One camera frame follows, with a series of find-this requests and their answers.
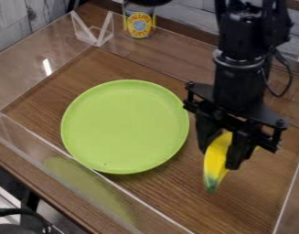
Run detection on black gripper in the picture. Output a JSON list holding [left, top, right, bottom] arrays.
[[183, 56, 289, 170]]

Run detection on black metal table bracket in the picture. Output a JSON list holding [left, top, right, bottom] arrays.
[[19, 190, 65, 234]]

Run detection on clear acrylic enclosure walls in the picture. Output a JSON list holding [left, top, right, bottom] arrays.
[[0, 5, 299, 234]]

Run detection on yellow labelled tin can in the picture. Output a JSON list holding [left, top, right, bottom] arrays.
[[122, 1, 156, 39]]

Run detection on black cable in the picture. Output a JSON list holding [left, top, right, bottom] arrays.
[[0, 207, 47, 234]]

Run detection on green round plate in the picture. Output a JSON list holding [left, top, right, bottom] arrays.
[[61, 80, 190, 175]]

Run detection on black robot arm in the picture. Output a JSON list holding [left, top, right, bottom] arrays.
[[183, 0, 293, 170]]

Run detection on yellow toy banana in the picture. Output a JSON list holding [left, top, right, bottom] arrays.
[[203, 132, 232, 194]]

